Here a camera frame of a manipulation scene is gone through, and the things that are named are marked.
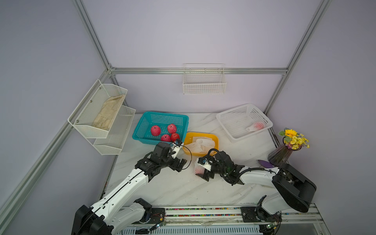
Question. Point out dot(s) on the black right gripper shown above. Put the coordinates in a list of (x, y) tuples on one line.
[(207, 173)]

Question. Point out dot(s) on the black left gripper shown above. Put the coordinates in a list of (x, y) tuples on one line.
[(174, 166)]

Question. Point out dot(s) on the netted apple top back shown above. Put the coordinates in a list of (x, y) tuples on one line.
[(199, 170)]

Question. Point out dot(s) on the netted red apple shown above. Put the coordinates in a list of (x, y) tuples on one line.
[(166, 138), (155, 130)]

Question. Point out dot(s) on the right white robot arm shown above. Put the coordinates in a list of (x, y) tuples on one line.
[(294, 190)]

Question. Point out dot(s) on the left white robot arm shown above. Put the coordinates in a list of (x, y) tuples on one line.
[(107, 216)]

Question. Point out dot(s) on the yellow plastic tub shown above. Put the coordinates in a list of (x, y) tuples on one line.
[(189, 139)]

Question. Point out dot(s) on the teal plastic perforated basket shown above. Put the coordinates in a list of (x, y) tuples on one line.
[(142, 132)]

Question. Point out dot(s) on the purple and pink cloth items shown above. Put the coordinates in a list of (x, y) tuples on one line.
[(265, 164)]

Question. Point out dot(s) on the white plastic perforated basket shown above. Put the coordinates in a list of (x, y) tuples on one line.
[(235, 121)]

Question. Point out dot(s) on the dark glass vase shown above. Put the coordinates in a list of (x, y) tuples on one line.
[(280, 155)]

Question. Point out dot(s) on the yellow flower bouquet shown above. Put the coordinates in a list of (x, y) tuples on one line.
[(294, 140)]

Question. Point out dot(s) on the beige cloth in shelf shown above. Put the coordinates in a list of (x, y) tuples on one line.
[(108, 112)]

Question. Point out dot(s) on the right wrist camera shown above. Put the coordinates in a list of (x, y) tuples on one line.
[(205, 163)]

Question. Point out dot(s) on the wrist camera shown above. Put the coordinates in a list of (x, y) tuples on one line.
[(205, 163), (175, 148)]

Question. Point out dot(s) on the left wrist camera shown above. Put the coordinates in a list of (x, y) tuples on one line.
[(175, 148)]

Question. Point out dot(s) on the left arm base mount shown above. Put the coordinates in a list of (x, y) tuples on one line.
[(152, 215)]

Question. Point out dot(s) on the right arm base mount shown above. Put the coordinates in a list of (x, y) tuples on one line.
[(258, 214)]

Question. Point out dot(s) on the white two-tier wire shelf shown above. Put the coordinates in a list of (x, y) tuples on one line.
[(105, 142)]

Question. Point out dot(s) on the white wire wall basket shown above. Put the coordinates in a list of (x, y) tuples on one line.
[(204, 79)]

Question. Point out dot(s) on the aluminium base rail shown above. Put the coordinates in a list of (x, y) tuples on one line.
[(226, 220)]

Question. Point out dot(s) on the aluminium frame structure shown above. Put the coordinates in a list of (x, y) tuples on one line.
[(22, 192)]

